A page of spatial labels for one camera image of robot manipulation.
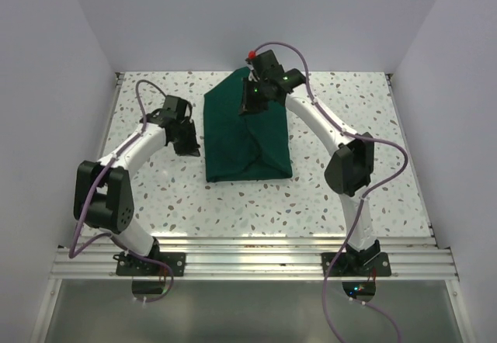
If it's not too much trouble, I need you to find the dark green surgical cloth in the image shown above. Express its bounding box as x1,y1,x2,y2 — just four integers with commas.
203,68,293,182

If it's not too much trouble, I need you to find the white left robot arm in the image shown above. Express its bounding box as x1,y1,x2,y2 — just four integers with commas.
70,95,200,275

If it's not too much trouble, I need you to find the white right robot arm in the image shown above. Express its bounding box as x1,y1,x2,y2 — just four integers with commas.
239,50,381,276

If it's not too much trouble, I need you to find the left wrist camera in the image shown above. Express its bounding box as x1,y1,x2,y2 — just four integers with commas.
158,95,193,122

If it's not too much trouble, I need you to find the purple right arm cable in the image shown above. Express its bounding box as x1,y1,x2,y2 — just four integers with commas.
321,41,408,343

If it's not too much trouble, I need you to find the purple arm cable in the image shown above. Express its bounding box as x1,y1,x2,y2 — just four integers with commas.
68,80,175,305
321,41,408,343

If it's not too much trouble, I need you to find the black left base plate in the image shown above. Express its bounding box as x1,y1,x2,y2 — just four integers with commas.
113,251,186,277

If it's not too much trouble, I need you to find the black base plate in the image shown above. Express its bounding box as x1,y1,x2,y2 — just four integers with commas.
328,252,392,278
113,251,186,277

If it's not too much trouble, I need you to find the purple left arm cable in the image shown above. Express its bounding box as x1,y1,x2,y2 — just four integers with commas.
68,80,175,305

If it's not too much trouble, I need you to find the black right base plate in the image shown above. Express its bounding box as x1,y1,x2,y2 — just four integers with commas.
328,252,392,278

